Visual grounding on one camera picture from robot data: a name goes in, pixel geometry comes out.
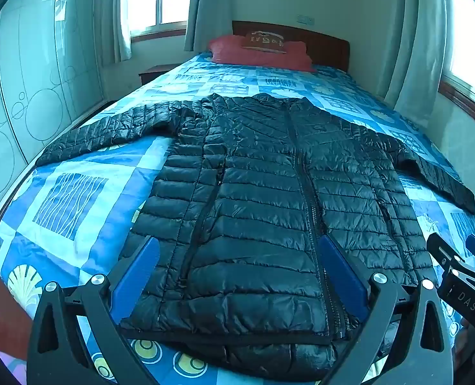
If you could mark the white wall socket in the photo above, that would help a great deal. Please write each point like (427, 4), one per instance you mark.
(304, 19)

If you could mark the wooden nightstand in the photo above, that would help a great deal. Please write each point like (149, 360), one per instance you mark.
(153, 74)

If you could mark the window with wooden sill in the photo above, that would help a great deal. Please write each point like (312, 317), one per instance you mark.
(474, 60)
(161, 0)

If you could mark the wooden bed headboard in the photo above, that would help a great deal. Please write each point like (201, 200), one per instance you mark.
(329, 50)

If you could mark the pale curtain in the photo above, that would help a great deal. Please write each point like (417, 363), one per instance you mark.
(205, 8)
(418, 36)
(111, 12)

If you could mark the red pillow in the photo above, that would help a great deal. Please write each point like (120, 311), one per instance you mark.
(229, 50)

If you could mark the blue patterned bedspread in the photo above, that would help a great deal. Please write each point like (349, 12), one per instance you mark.
(80, 192)

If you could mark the black puffer jacket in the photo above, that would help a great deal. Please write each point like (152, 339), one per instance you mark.
(261, 192)

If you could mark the wardrobe with circle pattern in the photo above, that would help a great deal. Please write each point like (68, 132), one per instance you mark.
(32, 88)

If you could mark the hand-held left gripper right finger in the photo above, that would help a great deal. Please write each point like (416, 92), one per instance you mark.
(341, 278)

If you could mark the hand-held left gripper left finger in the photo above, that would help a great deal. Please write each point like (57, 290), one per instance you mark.
(135, 278)

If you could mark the brown printed cushion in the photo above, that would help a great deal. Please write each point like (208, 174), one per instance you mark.
(263, 42)

